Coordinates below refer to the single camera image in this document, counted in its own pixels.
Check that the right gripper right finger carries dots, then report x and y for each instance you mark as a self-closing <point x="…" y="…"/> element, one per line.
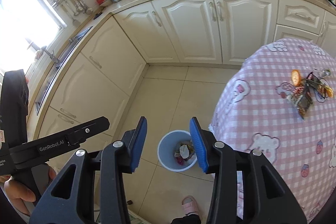
<point x="247" y="188"/>

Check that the stainless steel sink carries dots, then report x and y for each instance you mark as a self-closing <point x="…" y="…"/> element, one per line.
<point x="72" y="43"/>

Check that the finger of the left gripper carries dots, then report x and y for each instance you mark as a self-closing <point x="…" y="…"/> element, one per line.
<point x="41" y="150"/>

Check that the red white checkered wrapper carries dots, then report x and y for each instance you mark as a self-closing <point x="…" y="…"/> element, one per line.
<point x="296" y="95"/>

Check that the black snack wrapper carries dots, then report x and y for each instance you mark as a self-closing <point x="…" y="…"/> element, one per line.
<point x="304" y="100"/>

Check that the blue plastic trash bucket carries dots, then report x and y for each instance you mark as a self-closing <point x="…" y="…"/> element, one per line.
<point x="176" y="151"/>

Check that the pink slipper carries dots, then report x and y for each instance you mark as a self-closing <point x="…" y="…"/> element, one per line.
<point x="190" y="206"/>

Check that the chrome kitchen faucet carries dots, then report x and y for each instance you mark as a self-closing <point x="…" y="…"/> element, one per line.
<point x="41" y="51"/>

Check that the person left hand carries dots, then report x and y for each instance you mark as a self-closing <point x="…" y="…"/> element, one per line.
<point x="17" y="194"/>

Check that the pink checkered tablecloth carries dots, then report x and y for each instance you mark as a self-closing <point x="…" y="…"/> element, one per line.
<point x="254" y="113"/>

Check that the clear crumpled wrapper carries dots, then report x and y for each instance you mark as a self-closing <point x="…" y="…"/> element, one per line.
<point x="321" y="74"/>

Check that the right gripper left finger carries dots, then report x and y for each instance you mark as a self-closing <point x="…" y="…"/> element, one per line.
<point x="69" y="198"/>

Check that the window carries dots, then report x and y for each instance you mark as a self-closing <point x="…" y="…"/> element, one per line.
<point x="26" y="27"/>

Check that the hanging utensil rack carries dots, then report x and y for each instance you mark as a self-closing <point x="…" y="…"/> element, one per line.
<point x="72" y="8"/>

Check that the orange round snack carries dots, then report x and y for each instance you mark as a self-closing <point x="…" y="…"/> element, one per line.
<point x="295" y="77"/>

